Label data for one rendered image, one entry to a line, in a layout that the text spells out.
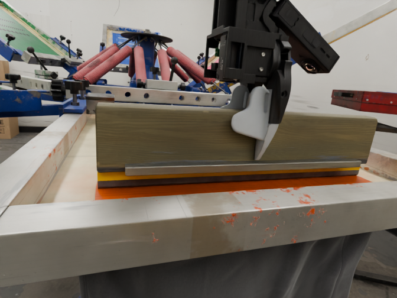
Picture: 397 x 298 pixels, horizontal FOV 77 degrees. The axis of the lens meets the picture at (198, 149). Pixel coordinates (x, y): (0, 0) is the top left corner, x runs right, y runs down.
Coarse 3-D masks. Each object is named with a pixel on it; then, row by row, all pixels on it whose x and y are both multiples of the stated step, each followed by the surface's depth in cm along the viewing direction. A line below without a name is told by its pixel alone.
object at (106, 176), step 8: (336, 168) 40; (344, 168) 41; (352, 168) 41; (104, 176) 29; (112, 176) 29; (120, 176) 30; (128, 176) 30; (136, 176) 30; (144, 176) 31; (152, 176) 31; (160, 176) 31; (168, 176) 32; (176, 176) 32; (184, 176) 32; (192, 176) 33; (200, 176) 33
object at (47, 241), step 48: (48, 144) 33; (0, 192) 20; (240, 192) 23; (288, 192) 24; (336, 192) 25; (384, 192) 26; (0, 240) 15; (48, 240) 16; (96, 240) 17; (144, 240) 18; (192, 240) 19; (240, 240) 20; (288, 240) 22
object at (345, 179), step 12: (252, 180) 36; (264, 180) 36; (276, 180) 37; (288, 180) 37; (300, 180) 38; (312, 180) 38; (324, 180) 39; (336, 180) 39; (348, 180) 39; (360, 180) 40
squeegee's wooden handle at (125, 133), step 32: (96, 128) 26; (128, 128) 27; (160, 128) 28; (192, 128) 30; (224, 128) 31; (288, 128) 34; (320, 128) 36; (352, 128) 37; (96, 160) 27; (128, 160) 28; (160, 160) 30; (192, 160) 31; (224, 160) 32; (256, 160) 34
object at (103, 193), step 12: (96, 192) 29; (108, 192) 29; (120, 192) 29; (132, 192) 29; (144, 192) 30; (156, 192) 30; (168, 192) 30; (180, 192) 30; (192, 192) 31; (204, 192) 31
